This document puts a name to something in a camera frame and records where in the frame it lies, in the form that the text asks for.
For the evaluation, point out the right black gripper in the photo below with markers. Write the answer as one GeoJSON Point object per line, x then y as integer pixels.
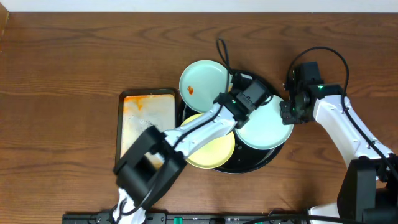
{"type": "Point", "coordinates": [286, 112]}

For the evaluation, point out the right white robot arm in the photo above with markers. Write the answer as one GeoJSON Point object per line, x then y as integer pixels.
{"type": "Point", "coordinates": [369, 190]}

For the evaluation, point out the black round tray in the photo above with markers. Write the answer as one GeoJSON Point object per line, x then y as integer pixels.
{"type": "Point", "coordinates": [244, 158]}

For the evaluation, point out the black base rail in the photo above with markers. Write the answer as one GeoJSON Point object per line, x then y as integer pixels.
{"type": "Point", "coordinates": [156, 218]}

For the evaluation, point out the yellow plate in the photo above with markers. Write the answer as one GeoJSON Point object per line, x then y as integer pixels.
{"type": "Point", "coordinates": [214, 154]}

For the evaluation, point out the black rectangular soapy tray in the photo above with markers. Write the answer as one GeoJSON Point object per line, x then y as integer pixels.
{"type": "Point", "coordinates": [142, 108]}

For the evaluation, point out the mint plate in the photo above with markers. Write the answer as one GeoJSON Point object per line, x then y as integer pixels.
{"type": "Point", "coordinates": [265, 129]}
{"type": "Point", "coordinates": [201, 82]}

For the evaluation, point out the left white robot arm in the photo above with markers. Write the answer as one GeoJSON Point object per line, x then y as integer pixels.
{"type": "Point", "coordinates": [154, 161]}

